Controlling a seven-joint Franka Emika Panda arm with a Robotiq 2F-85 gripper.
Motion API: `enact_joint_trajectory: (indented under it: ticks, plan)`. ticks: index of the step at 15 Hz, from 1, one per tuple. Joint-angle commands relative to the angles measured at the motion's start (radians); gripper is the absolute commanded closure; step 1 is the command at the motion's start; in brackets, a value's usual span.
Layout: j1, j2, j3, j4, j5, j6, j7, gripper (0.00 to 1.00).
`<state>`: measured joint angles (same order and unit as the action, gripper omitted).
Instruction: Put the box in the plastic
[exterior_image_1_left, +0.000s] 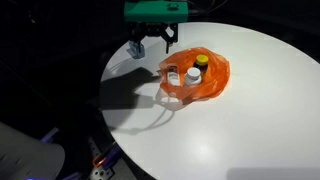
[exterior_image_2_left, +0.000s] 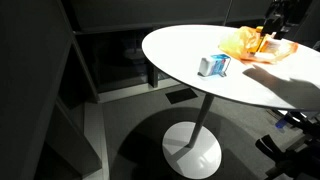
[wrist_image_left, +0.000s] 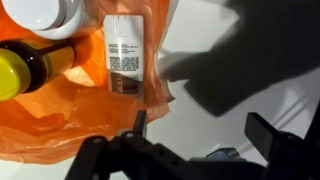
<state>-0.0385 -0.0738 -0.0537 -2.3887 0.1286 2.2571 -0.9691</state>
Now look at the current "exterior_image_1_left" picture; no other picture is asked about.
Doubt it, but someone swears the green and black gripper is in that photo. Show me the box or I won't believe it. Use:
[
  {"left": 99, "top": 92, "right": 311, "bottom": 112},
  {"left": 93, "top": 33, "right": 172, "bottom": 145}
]
[{"left": 123, "top": 0, "right": 189, "bottom": 53}]

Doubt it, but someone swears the small blue box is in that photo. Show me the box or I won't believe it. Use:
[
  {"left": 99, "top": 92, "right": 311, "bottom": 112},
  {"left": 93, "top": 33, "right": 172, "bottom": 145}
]
[{"left": 128, "top": 41, "right": 145, "bottom": 59}]

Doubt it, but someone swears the grey robot base cover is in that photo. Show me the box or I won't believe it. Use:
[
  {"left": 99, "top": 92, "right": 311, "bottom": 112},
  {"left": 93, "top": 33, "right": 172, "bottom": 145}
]
[{"left": 0, "top": 123, "right": 65, "bottom": 180}]

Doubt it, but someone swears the brown bottle yellow cap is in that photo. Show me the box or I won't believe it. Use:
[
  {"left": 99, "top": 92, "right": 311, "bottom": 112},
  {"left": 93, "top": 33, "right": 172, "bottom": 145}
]
[{"left": 193, "top": 54, "right": 209, "bottom": 73}]

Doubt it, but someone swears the white bottle white cap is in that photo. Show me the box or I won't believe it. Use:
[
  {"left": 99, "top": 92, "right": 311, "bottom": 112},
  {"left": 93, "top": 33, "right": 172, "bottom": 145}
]
[{"left": 184, "top": 67, "right": 202, "bottom": 86}]

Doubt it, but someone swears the orange plastic bag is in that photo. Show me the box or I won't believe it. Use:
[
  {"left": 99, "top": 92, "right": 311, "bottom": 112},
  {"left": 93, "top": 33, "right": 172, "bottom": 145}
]
[{"left": 159, "top": 47, "right": 230, "bottom": 103}]

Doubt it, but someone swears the orange purple cable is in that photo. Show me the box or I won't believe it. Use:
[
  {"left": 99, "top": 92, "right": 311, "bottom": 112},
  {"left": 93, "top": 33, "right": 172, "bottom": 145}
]
[{"left": 92, "top": 143, "right": 122, "bottom": 169}]

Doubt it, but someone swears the perforated metal bracket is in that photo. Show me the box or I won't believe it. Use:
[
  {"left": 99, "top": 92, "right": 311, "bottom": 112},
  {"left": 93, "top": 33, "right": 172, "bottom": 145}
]
[{"left": 87, "top": 137, "right": 115, "bottom": 180}]

